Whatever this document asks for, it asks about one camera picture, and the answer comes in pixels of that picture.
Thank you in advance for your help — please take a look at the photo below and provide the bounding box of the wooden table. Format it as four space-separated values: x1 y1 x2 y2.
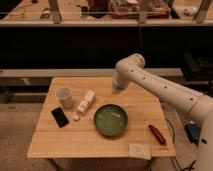
27 77 175 159

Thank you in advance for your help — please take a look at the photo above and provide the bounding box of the black smartphone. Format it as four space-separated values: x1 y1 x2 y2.
51 107 69 128

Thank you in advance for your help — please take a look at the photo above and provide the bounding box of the black foot pedal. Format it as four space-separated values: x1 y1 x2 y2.
184 123 201 145

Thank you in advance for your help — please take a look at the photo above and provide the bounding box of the black pedal cable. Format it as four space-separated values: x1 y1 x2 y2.
165 117 198 171

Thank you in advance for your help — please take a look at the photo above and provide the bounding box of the green ceramic bowl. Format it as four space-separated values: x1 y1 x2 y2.
94 104 128 136

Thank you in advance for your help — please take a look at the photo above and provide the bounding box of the translucent plastic cup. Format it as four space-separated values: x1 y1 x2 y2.
55 86 72 109

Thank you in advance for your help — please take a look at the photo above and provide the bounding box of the red brown pocket knife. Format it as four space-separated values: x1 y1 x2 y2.
149 125 166 145

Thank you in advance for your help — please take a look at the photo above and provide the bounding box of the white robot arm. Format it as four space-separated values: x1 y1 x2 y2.
112 53 213 171

